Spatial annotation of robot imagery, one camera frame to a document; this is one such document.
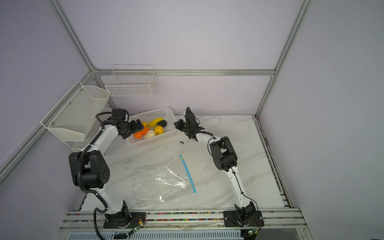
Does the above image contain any round yellow fruit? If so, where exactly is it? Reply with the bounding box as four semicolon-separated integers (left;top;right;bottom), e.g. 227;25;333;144
154;126;164;135

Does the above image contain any white plastic perforated basket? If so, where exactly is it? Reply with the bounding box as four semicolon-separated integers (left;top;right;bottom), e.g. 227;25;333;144
128;107;176;147

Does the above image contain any clear zip top bag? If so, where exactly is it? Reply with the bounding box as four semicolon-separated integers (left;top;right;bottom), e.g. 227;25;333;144
132;155;197;207

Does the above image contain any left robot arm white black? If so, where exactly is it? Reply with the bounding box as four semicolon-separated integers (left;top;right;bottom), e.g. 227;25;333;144
69;109;144;225

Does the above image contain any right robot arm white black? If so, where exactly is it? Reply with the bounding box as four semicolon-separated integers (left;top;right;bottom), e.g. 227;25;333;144
174;107;263;228

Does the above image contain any orange tangerine middle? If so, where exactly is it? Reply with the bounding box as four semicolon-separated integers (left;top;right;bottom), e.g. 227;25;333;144
141;127;150;135

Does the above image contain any orange tangerine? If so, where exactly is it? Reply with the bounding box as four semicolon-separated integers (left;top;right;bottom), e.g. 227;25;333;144
141;127;150;135
134;131;143;139

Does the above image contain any orange tangerine front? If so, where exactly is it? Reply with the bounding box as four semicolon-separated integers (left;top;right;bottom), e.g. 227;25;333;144
134;131;143;139

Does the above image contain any white garlic bulb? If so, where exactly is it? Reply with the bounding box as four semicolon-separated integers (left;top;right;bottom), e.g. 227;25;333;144
144;130;157;140

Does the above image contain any black avocado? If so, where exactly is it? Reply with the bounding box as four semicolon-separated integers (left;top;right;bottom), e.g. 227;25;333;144
157;120;168;128

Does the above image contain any lower white mesh shelf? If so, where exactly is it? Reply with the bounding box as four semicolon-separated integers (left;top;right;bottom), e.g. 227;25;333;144
69;107;113;152

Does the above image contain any white mesh shelf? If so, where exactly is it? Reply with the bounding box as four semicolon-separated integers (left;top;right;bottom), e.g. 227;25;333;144
41;82;110;142
69;107;113;152

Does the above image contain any upper white mesh shelf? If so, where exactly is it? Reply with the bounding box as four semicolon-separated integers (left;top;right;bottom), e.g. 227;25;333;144
41;82;110;142

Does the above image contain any white wire wall basket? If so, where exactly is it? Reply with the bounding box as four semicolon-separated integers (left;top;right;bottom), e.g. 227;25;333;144
105;65;157;97

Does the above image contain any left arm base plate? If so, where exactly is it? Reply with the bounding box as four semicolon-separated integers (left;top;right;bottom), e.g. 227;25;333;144
103;212;147;229

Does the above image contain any aluminium front rail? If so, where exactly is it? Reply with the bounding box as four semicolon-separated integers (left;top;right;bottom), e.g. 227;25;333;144
59;208;308;232

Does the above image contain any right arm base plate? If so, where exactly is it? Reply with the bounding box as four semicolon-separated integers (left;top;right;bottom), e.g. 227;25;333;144
223;211;265;228

